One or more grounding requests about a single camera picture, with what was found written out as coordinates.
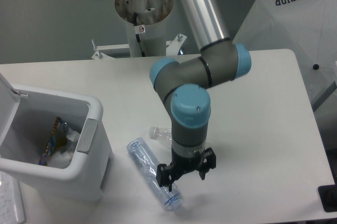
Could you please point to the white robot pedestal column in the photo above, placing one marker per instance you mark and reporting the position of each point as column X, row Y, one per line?
column 145, row 22

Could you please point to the clear bottle green label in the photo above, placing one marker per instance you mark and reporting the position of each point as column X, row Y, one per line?
column 162, row 135

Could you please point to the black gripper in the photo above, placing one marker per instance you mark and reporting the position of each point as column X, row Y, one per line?
column 202, row 162

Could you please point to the crumpled white paper trash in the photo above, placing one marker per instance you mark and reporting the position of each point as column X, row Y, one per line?
column 62, row 156

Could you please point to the white metal base frame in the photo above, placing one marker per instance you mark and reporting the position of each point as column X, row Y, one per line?
column 173, row 47

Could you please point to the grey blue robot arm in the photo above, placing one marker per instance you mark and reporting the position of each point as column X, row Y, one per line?
column 182, row 87

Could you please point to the clear bottle blue label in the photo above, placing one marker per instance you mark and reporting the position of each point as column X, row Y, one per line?
column 146, row 163

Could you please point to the white Superior umbrella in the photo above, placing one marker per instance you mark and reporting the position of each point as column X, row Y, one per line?
column 307, row 27

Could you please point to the white plastic trash can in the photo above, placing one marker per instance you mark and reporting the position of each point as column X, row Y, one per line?
column 28, row 114

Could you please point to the black device at edge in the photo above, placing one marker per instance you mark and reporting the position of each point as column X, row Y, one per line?
column 327, row 195

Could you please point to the colourful snack wrapper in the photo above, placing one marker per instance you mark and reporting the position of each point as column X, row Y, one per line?
column 57, row 139

